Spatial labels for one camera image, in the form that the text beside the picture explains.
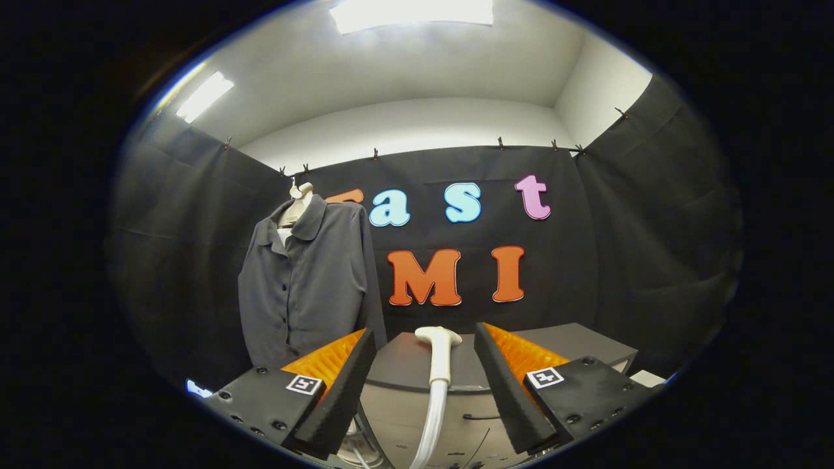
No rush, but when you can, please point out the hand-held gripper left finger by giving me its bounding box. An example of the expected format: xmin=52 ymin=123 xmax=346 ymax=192
xmin=205 ymin=327 xmax=377 ymax=460

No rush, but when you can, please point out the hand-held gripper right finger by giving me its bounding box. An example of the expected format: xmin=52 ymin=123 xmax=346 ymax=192
xmin=474 ymin=322 xmax=655 ymax=455

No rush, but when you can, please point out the dark grey button shirt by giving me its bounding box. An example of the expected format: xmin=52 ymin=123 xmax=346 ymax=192
xmin=238 ymin=194 xmax=388 ymax=369

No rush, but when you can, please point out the garment steamer base unit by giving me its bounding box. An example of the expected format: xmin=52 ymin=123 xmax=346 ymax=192
xmin=339 ymin=417 xmax=392 ymax=469

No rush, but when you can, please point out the beige clothes hanger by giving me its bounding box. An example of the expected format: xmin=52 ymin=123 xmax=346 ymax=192
xmin=277 ymin=182 xmax=315 ymax=230

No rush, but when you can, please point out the grey top cabinet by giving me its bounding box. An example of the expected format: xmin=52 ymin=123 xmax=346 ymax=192
xmin=357 ymin=322 xmax=639 ymax=469

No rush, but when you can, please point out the black backdrop cloth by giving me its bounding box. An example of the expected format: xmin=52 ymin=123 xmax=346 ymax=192
xmin=108 ymin=72 xmax=743 ymax=391

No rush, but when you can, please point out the narrow ceiling light panel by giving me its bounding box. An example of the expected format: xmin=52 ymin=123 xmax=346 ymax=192
xmin=176 ymin=70 xmax=235 ymax=124

